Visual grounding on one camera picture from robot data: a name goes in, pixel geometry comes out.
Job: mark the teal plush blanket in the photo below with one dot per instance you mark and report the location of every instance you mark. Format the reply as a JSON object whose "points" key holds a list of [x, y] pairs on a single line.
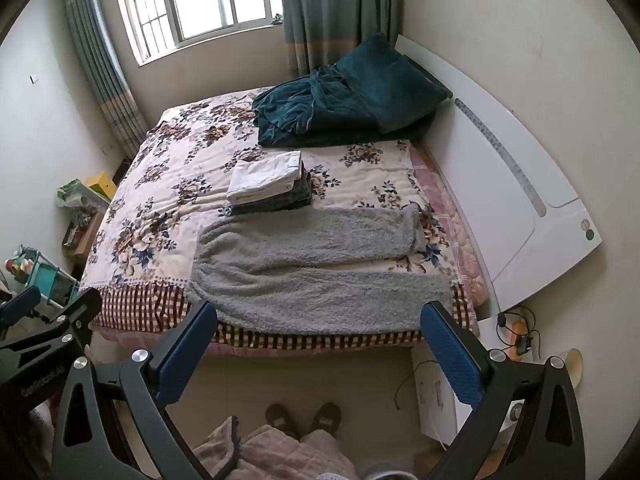
{"points": [[300, 110]]}

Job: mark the grey fluffy pants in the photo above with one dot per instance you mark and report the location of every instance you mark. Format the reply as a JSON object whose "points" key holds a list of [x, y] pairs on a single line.
{"points": [[310, 270]]}

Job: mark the striped grey-blue curtain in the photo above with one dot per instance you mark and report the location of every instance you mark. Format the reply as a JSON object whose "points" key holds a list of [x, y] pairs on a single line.
{"points": [[340, 10], [100, 70]]}

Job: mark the white bed headboard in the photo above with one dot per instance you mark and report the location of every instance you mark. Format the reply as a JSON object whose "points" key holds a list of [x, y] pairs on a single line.
{"points": [[500, 200]]}

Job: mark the white nightstand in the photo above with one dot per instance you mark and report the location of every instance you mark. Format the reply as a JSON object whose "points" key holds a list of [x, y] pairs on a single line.
{"points": [[432, 392]]}

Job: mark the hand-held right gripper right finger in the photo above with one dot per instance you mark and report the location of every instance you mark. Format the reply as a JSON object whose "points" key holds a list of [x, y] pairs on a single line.
{"points": [[450, 355]]}

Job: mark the wooden side table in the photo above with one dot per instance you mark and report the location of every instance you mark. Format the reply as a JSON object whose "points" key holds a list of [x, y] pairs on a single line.
{"points": [[82, 245]]}

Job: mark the power strip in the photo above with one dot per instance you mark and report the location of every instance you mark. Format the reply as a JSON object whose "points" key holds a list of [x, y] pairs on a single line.
{"points": [[517, 332]]}

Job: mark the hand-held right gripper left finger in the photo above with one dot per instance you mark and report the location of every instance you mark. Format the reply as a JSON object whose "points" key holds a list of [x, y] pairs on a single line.
{"points": [[185, 355]]}

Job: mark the person's pink quilted robe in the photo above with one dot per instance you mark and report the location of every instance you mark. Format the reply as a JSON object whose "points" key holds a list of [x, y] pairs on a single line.
{"points": [[280, 455]]}

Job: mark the window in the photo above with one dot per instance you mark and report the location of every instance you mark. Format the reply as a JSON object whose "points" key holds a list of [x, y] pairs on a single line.
{"points": [[200, 0]]}

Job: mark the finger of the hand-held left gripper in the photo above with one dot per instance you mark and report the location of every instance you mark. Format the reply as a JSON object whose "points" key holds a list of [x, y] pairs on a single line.
{"points": [[75, 310], [20, 304]]}

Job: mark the teal plush pillow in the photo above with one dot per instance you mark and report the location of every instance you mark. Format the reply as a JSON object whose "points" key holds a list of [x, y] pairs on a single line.
{"points": [[395, 80]]}

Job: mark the round beige object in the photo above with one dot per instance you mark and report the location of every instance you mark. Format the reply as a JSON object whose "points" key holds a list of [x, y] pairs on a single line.
{"points": [[575, 367]]}

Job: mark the teal utility cart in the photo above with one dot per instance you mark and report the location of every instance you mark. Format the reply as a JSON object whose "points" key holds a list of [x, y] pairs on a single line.
{"points": [[55, 280]]}

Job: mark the floral blanket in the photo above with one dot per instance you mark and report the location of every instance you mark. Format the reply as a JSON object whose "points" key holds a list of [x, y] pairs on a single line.
{"points": [[165, 195]]}

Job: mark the yellow box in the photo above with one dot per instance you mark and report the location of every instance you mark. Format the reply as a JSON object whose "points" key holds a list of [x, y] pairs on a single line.
{"points": [[102, 182]]}

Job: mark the pink quilted mattress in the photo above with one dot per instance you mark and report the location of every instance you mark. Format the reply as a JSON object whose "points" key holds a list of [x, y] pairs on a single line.
{"points": [[452, 225]]}

